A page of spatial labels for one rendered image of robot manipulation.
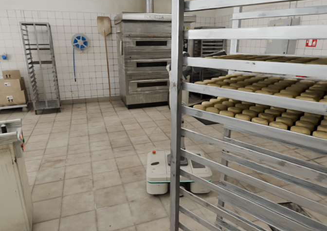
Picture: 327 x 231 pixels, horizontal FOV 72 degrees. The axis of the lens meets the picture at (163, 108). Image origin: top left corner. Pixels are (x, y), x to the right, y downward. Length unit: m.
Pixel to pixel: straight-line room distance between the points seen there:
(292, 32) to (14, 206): 1.93
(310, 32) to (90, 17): 5.43
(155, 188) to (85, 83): 4.09
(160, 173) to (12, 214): 1.19
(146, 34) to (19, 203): 3.90
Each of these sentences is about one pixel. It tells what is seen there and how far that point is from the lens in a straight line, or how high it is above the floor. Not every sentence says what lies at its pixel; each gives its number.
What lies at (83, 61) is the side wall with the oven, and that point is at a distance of 5.84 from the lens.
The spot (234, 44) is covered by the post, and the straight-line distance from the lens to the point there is 1.19.
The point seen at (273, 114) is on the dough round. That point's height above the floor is 1.24.
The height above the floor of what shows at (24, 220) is 0.23.
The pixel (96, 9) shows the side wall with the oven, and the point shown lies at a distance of 5.88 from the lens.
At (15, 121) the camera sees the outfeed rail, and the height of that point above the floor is 0.89.
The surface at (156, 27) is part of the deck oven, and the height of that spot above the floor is 1.76.
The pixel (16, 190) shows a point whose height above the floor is 0.48.
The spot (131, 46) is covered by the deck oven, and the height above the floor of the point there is 1.38.
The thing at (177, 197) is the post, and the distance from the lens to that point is 1.03.
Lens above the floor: 1.48
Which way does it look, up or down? 17 degrees down
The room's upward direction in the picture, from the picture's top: straight up
